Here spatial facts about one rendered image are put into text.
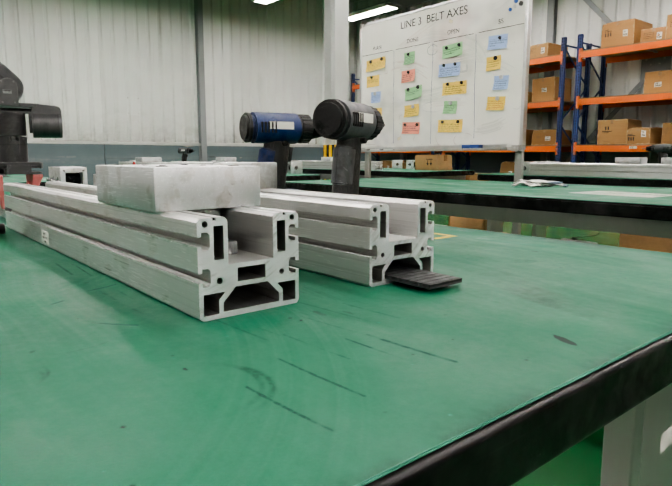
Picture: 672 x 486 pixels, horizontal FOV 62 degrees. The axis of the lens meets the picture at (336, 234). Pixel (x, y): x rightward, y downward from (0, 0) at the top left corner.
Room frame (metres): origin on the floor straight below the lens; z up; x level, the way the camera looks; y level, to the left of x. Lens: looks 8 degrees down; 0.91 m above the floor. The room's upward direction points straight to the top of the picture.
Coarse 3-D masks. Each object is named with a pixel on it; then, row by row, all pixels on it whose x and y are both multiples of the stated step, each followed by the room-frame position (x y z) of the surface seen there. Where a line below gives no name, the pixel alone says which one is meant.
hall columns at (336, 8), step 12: (324, 0) 9.39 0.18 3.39; (336, 0) 9.20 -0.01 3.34; (348, 0) 9.35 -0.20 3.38; (324, 12) 9.39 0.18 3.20; (336, 12) 9.20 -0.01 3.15; (348, 12) 9.35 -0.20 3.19; (324, 24) 9.39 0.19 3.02; (336, 24) 9.20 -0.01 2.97; (348, 24) 9.35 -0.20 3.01; (324, 36) 9.39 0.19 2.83; (336, 36) 9.20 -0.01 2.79; (348, 36) 9.35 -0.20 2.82; (324, 48) 9.39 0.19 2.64; (336, 48) 9.20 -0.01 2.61; (348, 48) 9.35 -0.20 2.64; (324, 60) 9.39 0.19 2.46; (336, 60) 9.20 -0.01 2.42; (348, 60) 9.35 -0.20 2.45; (324, 72) 9.39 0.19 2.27; (336, 72) 9.20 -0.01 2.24; (348, 72) 9.36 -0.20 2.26; (324, 84) 9.39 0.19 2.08; (336, 84) 9.20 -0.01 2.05; (324, 96) 9.39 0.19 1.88; (336, 96) 9.20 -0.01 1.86; (324, 156) 9.36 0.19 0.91
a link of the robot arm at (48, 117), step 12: (0, 84) 1.17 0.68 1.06; (12, 84) 1.18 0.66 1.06; (0, 96) 1.17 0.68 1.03; (12, 96) 1.18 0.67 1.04; (36, 108) 1.22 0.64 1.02; (48, 108) 1.23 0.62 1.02; (36, 120) 1.21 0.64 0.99; (48, 120) 1.22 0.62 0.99; (60, 120) 1.23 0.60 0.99; (36, 132) 1.21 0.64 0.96; (48, 132) 1.22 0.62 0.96; (60, 132) 1.24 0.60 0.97
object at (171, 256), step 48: (48, 192) 0.80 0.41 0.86; (96, 192) 0.86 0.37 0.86; (48, 240) 0.81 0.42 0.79; (96, 240) 0.67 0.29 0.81; (144, 240) 0.53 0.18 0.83; (192, 240) 0.47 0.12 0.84; (240, 240) 0.53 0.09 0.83; (288, 240) 0.50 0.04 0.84; (144, 288) 0.53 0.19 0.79; (192, 288) 0.45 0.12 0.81; (240, 288) 0.54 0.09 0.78; (288, 288) 0.51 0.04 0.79
